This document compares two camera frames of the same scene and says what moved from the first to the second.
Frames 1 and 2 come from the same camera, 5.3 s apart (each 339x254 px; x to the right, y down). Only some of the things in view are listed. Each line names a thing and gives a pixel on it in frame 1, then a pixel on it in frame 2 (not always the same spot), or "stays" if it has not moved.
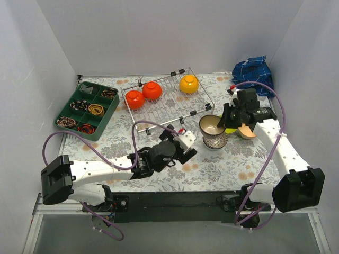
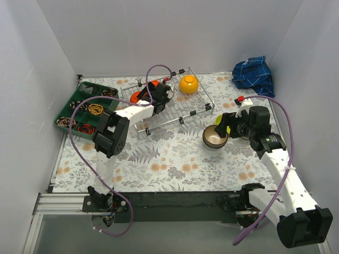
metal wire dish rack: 170,98 stays
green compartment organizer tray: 88,109 stays
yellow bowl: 188,84 stays
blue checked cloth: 253,69 stays
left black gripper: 177,147 → 148,90
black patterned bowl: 208,125 → 212,138
